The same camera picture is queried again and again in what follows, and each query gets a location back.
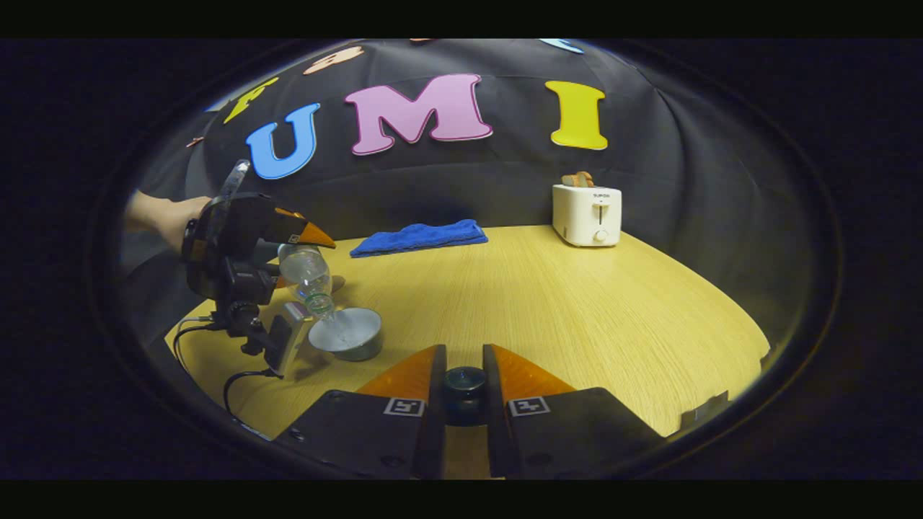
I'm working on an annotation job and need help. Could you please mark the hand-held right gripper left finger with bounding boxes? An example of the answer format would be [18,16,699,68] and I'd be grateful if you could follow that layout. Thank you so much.
[273,345,448,479]

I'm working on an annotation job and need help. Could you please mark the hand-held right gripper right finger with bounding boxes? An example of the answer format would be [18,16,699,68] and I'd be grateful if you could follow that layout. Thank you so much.
[482,345,668,479]

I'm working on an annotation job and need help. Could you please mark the dark blue teacup lid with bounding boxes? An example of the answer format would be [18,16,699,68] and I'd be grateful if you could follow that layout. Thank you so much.
[442,366,488,426]

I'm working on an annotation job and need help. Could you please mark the clear plastic water bottle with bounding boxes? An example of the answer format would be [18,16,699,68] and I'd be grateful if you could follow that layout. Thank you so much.
[278,244,337,321]

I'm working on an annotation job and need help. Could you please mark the blue towel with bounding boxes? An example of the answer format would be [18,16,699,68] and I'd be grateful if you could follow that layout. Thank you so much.
[350,219,489,258]

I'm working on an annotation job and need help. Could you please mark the white toaster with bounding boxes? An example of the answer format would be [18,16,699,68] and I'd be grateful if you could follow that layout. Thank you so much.
[552,184,622,248]

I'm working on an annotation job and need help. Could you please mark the black backdrop cloth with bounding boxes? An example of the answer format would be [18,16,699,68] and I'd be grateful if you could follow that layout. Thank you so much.
[123,40,808,347]

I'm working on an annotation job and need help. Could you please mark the black cable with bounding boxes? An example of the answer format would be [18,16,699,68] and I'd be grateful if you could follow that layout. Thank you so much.
[172,315,218,370]
[222,368,282,420]

